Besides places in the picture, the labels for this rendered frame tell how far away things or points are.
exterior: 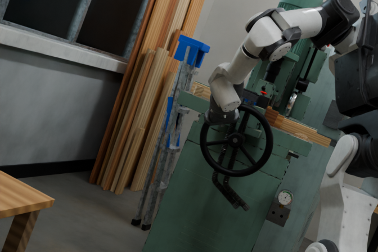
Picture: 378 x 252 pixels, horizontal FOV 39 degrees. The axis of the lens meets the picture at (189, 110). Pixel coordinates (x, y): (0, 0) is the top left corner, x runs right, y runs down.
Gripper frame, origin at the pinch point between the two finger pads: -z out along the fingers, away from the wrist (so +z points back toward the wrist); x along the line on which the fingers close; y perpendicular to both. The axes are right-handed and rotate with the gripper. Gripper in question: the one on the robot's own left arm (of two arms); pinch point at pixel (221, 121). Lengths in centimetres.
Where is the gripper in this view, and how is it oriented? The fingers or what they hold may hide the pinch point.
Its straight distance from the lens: 194.4
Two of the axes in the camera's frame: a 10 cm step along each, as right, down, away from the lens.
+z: -0.2, -4.4, -9.0
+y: -1.2, -8.9, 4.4
